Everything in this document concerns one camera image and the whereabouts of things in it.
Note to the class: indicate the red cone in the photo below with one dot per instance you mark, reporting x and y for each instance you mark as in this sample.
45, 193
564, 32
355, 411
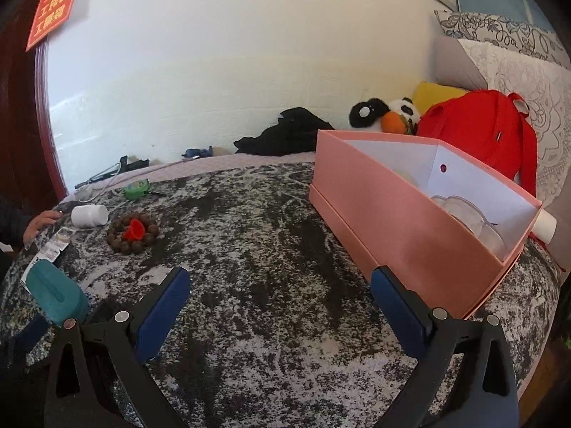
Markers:
135, 230

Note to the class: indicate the white patterned pillow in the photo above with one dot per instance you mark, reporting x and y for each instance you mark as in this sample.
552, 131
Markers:
535, 98

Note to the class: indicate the dark red door frame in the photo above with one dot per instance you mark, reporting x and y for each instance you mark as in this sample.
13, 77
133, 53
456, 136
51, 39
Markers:
40, 142

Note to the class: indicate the grey mottled blanket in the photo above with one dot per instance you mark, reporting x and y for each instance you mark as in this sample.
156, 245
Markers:
267, 276

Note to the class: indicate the red wall poster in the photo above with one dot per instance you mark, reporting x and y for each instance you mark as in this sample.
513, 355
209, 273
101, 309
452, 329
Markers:
55, 4

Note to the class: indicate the teal card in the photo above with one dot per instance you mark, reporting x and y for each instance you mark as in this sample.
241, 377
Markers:
53, 292

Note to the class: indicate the white plastic bottle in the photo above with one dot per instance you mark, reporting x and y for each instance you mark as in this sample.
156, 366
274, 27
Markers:
89, 215

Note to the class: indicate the green tape measure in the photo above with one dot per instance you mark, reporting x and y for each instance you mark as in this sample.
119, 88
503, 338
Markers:
137, 189

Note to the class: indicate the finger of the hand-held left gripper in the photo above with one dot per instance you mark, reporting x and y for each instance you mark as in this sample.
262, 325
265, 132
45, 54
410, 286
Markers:
29, 336

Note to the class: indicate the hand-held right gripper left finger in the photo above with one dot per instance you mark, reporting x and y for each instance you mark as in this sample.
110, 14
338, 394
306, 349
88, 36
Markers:
163, 307

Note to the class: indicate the clear ribbed cup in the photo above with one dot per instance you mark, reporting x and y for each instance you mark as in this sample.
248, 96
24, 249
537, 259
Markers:
464, 214

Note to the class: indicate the grey floral pillow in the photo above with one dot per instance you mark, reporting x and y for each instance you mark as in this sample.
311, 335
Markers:
490, 31

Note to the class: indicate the pink cardboard box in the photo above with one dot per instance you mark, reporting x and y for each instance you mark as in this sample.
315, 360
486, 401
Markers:
401, 232

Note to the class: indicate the yellow pillow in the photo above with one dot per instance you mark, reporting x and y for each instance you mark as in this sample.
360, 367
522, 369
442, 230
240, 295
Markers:
432, 93

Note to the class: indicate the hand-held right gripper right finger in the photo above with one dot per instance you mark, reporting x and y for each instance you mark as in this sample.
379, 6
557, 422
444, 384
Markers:
397, 312

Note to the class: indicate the red backpack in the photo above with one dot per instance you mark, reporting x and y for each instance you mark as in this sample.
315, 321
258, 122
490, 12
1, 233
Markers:
473, 129

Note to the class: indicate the panda plush toy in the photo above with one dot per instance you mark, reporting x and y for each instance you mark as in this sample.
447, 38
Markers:
363, 113

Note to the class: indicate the blue small item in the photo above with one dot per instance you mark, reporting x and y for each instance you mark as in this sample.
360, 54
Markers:
198, 153

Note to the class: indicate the white paper cards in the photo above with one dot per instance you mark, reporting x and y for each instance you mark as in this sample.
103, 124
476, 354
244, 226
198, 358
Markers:
49, 249

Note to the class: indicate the black clothing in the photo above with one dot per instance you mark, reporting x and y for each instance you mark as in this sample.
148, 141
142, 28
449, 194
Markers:
290, 133

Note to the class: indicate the black stick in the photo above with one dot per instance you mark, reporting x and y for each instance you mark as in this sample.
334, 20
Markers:
134, 163

